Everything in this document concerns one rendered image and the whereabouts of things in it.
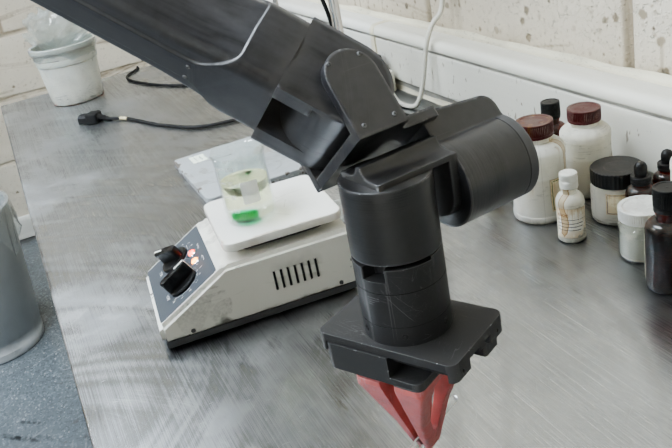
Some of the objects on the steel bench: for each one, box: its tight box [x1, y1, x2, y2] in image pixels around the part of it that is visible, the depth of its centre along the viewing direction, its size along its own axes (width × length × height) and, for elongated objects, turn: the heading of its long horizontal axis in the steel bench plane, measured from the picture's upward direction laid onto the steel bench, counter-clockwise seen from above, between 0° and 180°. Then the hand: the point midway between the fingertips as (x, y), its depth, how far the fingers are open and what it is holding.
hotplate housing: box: [146, 218, 357, 349], centre depth 84 cm, size 22×13×8 cm, turn 131°
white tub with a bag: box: [22, 7, 104, 106], centre depth 174 cm, size 14×14×21 cm
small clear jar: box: [617, 195, 655, 264], centre depth 77 cm, size 5×5×5 cm
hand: (426, 432), depth 56 cm, fingers closed, pressing on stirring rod
